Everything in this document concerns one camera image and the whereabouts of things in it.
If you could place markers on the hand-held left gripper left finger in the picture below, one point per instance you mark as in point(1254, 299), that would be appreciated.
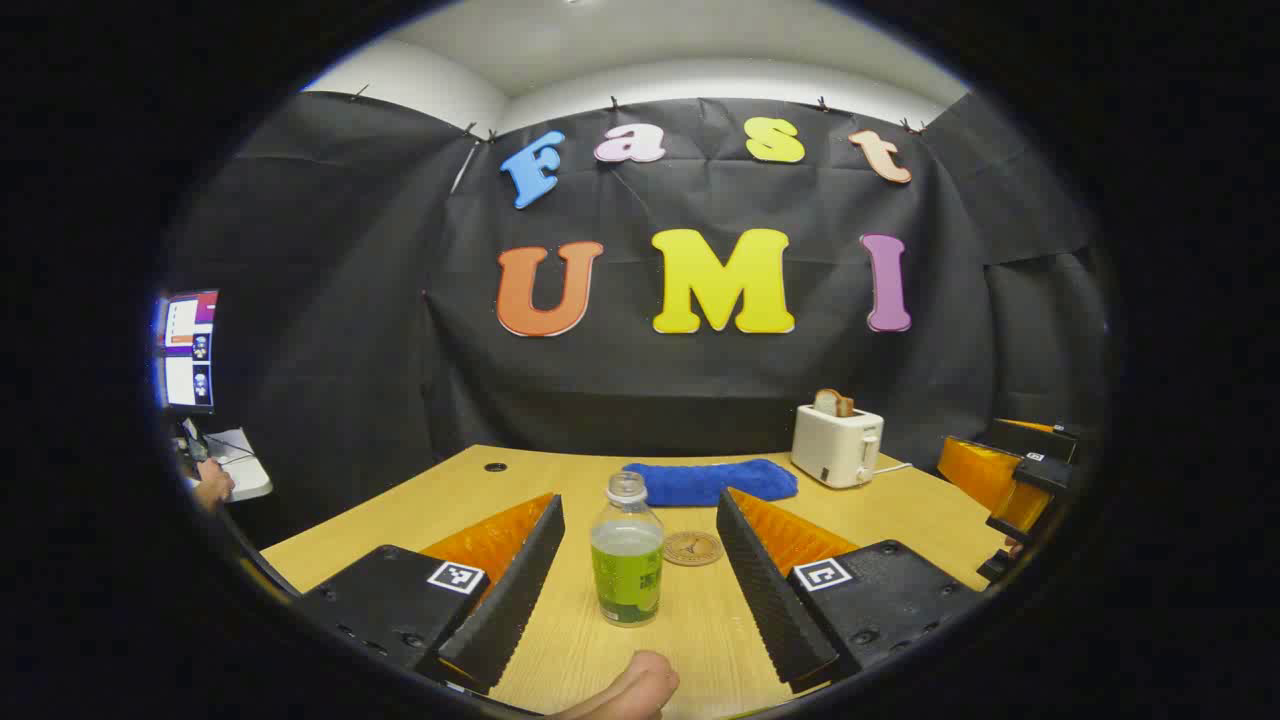
point(510, 600)

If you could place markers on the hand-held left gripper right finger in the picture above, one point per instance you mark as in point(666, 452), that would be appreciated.
point(765, 590)

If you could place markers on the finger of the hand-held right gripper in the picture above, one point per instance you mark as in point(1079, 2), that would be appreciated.
point(1035, 432)
point(985, 475)

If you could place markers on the round wooden coaster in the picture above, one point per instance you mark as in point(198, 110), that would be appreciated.
point(693, 549)

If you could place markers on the clear water bottle green label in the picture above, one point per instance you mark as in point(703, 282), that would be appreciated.
point(627, 580)

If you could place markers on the blue towel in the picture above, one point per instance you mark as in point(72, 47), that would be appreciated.
point(710, 482)

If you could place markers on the white toaster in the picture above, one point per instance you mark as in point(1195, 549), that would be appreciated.
point(835, 445)

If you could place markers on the bread slice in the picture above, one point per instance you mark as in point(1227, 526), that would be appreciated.
point(830, 403)

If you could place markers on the white side table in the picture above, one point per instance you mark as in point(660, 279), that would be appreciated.
point(243, 470)

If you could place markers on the black backdrop cloth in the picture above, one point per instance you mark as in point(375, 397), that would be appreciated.
point(350, 300)

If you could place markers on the computer monitor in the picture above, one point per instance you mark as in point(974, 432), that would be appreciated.
point(188, 350)

